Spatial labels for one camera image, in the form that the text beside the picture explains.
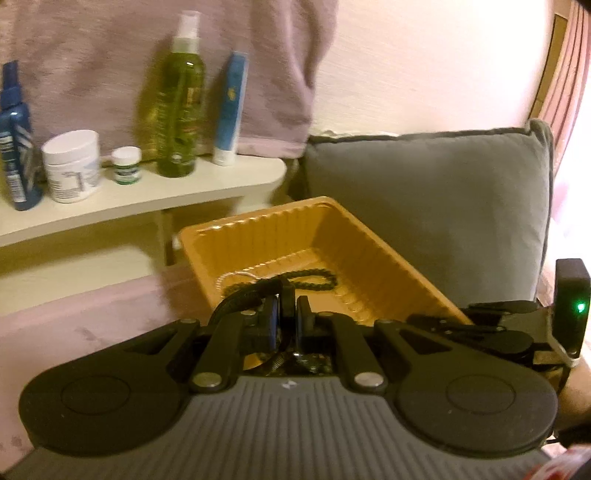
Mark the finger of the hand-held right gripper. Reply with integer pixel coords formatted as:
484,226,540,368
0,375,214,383
406,313,500,343
466,299,544,321

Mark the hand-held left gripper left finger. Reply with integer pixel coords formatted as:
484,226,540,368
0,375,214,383
124,295,282,393

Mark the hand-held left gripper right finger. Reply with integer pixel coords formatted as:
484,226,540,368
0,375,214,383
295,295,462,393

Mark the black wristwatch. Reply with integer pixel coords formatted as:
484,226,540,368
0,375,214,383
209,278,296,324

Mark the long brown bead necklace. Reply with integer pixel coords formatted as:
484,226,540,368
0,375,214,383
226,269,339,296

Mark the white pearl bracelet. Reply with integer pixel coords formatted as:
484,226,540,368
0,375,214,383
216,269,259,289

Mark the orange plastic tray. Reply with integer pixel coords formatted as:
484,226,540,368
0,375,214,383
178,196,474,374

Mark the person's right forearm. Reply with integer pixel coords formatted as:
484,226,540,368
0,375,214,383
558,364,591,425

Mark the grey cushion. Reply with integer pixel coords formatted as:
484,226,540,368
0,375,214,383
298,119,555,310

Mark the cream shelf unit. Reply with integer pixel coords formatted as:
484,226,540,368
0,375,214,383
0,154,288,278

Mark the small green white jar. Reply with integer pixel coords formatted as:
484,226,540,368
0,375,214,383
112,146,142,186

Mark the white blue tube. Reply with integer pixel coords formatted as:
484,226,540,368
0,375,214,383
212,51,250,166

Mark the pink striped curtain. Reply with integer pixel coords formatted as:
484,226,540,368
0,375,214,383
531,9,591,185

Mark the green spray bottle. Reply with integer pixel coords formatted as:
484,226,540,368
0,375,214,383
154,10,207,178

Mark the white cream jar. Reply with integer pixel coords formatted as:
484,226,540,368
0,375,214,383
41,130,102,204

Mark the blue spray bottle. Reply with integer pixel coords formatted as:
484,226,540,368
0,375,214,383
0,60,44,212

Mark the mauve hanging towel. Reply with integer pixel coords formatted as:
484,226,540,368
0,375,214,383
0,0,340,160

